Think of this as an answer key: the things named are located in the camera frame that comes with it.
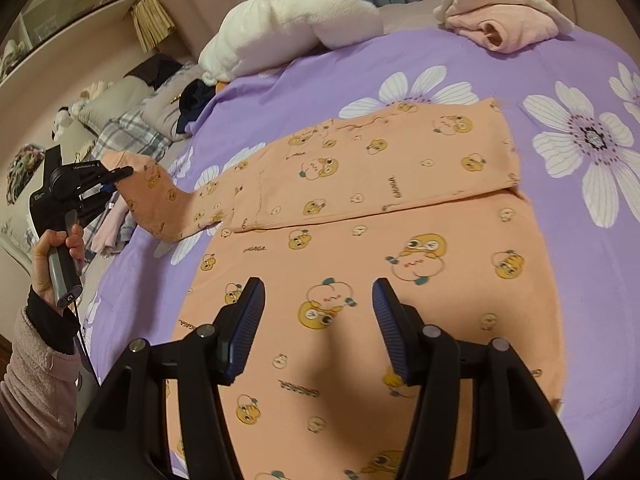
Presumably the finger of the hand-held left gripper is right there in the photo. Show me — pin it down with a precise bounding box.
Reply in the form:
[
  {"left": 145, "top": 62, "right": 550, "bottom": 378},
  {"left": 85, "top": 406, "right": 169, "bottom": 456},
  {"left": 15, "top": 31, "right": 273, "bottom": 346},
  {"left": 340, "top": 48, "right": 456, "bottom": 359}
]
[
  {"left": 75, "top": 162, "right": 135, "bottom": 186},
  {"left": 74, "top": 184, "right": 118, "bottom": 228}
]

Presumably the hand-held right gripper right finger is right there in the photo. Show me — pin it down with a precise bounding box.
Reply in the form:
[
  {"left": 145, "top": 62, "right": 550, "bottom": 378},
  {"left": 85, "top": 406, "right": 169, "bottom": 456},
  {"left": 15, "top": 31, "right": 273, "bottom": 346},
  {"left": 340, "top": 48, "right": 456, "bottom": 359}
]
[{"left": 371, "top": 277, "right": 586, "bottom": 480}]

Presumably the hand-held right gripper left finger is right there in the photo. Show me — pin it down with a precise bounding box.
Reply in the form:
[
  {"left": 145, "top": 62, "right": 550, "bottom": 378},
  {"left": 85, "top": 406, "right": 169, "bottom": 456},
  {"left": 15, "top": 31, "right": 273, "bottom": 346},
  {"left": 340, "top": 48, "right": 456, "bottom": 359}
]
[{"left": 57, "top": 276, "right": 266, "bottom": 480}]

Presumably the orange duck print garment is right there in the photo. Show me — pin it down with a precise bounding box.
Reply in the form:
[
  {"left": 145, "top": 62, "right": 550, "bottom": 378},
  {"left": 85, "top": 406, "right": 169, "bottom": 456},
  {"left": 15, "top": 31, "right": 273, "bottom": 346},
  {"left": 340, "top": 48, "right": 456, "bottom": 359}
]
[{"left": 101, "top": 97, "right": 565, "bottom": 480}]

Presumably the person's left forearm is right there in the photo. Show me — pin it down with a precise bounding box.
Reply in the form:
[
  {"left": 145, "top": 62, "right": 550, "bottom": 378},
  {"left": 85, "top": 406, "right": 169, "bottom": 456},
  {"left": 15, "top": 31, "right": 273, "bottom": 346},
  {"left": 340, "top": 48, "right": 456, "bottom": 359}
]
[{"left": 0, "top": 285, "right": 85, "bottom": 458}]

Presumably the pale pink clothes pile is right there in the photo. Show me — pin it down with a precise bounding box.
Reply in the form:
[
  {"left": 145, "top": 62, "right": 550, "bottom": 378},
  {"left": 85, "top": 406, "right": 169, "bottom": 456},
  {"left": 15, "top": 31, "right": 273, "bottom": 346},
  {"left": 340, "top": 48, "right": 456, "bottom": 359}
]
[{"left": 89, "top": 194, "right": 137, "bottom": 257}]

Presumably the person's left hand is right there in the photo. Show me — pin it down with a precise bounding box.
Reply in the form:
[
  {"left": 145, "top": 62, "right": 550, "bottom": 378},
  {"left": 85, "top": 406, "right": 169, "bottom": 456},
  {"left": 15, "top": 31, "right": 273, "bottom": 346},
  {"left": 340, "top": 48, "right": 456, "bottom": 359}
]
[{"left": 31, "top": 224, "right": 87, "bottom": 311}]

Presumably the floral patterned cushion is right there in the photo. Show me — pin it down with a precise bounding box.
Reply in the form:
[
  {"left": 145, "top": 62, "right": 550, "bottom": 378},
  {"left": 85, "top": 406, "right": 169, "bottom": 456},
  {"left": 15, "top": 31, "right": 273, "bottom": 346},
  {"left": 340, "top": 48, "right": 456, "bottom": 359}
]
[{"left": 6, "top": 142, "right": 47, "bottom": 206}]

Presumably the grey plaid cloth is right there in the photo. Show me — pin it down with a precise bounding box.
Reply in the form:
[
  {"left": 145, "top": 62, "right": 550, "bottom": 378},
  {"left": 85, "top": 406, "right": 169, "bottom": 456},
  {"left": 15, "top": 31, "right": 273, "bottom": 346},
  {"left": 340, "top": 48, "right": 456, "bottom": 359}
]
[{"left": 94, "top": 106, "right": 175, "bottom": 162}]

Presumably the white plush toy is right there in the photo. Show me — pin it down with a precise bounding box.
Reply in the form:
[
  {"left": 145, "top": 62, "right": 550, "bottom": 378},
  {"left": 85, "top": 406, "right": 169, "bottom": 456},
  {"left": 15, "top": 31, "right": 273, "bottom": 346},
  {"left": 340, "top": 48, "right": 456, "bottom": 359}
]
[{"left": 51, "top": 104, "right": 87, "bottom": 137}]

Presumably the grey pillow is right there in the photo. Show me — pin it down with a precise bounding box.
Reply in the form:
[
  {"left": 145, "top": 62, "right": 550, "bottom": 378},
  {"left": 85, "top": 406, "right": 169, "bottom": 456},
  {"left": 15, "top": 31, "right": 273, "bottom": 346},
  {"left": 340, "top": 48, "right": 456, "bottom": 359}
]
[{"left": 76, "top": 76, "right": 157, "bottom": 137}]

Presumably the dark navy cloth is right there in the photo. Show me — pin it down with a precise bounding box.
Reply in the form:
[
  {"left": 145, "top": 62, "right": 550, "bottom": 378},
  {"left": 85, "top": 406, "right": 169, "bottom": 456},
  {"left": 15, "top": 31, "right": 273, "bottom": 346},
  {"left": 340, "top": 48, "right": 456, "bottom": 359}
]
[{"left": 176, "top": 81, "right": 219, "bottom": 127}]

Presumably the dark brown cloth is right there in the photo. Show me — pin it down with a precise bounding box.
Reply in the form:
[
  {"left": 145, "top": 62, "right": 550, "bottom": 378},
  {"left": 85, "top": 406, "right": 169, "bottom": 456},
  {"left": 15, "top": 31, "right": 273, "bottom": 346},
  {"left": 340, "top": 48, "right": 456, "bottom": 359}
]
[{"left": 136, "top": 54, "right": 184, "bottom": 87}]

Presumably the tan straw bundle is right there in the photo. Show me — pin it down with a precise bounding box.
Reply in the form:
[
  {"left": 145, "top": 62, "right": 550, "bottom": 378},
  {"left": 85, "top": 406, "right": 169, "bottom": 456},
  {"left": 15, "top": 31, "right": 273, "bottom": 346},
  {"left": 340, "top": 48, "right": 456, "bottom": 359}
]
[{"left": 130, "top": 0, "right": 176, "bottom": 52}]

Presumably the white shelf cabinet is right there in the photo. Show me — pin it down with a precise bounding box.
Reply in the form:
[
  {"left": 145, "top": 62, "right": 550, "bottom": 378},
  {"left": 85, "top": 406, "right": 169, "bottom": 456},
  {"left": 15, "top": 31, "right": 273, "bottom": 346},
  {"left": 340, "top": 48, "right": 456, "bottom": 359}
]
[{"left": 0, "top": 0, "right": 142, "bottom": 87}]

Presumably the purple floral bed sheet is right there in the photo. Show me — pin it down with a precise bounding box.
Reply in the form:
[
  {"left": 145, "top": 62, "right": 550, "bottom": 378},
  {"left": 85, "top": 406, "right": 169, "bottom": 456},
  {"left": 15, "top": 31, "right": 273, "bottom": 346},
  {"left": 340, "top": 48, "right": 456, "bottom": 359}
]
[{"left": 75, "top": 25, "right": 640, "bottom": 480}]

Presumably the white plush blanket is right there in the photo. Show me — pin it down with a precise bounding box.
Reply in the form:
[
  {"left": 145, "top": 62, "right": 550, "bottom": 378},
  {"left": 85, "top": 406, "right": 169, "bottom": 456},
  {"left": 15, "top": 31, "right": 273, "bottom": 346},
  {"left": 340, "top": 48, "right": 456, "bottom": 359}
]
[{"left": 198, "top": 0, "right": 384, "bottom": 86}]

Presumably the pink folded garment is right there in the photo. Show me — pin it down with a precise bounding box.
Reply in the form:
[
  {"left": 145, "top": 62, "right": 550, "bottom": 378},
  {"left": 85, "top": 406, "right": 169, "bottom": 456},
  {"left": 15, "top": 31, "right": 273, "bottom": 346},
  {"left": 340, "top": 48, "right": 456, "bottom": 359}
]
[{"left": 445, "top": 4, "right": 559, "bottom": 54}]

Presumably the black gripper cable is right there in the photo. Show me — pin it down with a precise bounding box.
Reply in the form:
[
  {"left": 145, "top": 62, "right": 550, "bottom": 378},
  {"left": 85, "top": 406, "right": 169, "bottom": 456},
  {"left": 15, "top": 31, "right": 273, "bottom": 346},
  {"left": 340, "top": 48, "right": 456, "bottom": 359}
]
[{"left": 72, "top": 305, "right": 103, "bottom": 388}]

